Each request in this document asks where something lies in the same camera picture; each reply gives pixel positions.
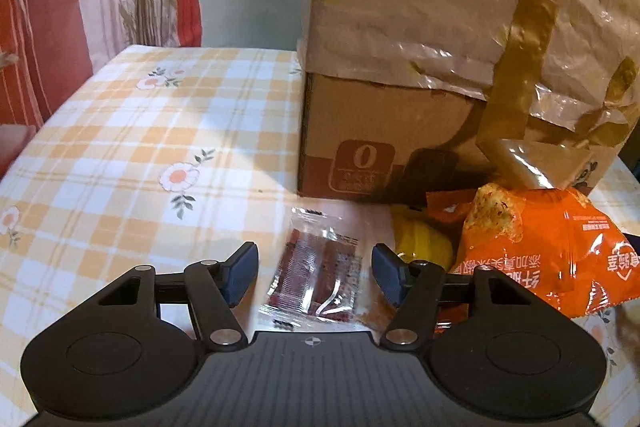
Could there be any clear packet with red snack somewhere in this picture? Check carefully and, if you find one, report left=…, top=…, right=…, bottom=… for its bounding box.
left=259, top=204, right=363, bottom=333

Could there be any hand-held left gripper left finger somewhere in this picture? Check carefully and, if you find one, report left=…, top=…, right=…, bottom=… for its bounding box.
left=95, top=241, right=260, bottom=352

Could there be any checked floral tablecloth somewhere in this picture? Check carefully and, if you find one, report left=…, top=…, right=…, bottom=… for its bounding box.
left=0, top=44, right=640, bottom=427

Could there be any cardboard box with plastic liner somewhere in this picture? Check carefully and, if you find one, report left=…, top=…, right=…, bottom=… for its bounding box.
left=295, top=0, right=640, bottom=205

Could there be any printed curtain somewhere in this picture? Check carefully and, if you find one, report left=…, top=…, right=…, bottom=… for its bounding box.
left=0, top=0, right=203, bottom=178

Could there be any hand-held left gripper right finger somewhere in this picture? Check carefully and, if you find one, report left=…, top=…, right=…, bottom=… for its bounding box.
left=372, top=243, right=546, bottom=352

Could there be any large orange snack packet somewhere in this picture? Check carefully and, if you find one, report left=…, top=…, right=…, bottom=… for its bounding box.
left=432, top=181, right=636, bottom=338

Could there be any small orange snack packet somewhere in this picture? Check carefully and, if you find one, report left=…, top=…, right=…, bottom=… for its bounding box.
left=425, top=189, right=476, bottom=223

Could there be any yellow snack packet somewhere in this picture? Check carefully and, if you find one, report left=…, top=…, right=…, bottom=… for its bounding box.
left=390, top=204, right=456, bottom=273

